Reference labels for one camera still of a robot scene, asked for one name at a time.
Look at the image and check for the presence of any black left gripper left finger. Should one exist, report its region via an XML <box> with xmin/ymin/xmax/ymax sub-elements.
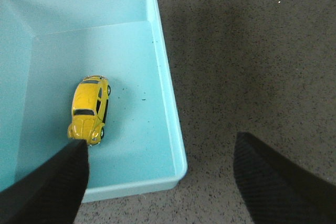
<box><xmin>1</xmin><ymin>140</ymin><xmax>89</xmax><ymax>223</ymax></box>

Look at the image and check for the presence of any light blue storage box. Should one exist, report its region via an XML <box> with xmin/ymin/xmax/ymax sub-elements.
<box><xmin>1</xmin><ymin>0</ymin><xmax>187</xmax><ymax>202</ymax></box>

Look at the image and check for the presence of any yellow toy beetle car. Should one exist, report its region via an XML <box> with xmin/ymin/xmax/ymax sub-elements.
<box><xmin>67</xmin><ymin>75</ymin><xmax>111</xmax><ymax>146</ymax></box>

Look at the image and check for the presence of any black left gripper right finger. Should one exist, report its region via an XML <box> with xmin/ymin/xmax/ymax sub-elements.
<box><xmin>233</xmin><ymin>132</ymin><xmax>335</xmax><ymax>223</ymax></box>

